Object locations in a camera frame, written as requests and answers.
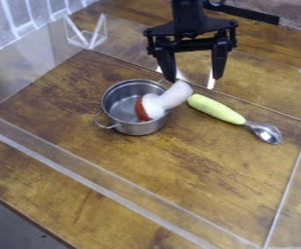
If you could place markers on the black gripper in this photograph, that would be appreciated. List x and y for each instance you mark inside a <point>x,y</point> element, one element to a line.
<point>188,36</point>

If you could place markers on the white red plush mushroom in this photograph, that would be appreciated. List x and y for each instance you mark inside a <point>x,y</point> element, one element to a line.
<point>152,105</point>

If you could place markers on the silver metal pot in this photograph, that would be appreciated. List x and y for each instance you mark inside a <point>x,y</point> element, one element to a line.
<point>118,101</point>

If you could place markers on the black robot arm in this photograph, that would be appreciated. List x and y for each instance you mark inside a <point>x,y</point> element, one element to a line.
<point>188,9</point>

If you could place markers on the black bar in background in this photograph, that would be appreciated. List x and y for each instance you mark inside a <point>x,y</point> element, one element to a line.
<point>240,12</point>

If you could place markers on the green handled metal spoon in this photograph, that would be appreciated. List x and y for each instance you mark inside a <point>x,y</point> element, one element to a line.
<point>209,106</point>

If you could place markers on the clear acrylic enclosure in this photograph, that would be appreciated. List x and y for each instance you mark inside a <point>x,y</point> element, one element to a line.
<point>201,180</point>

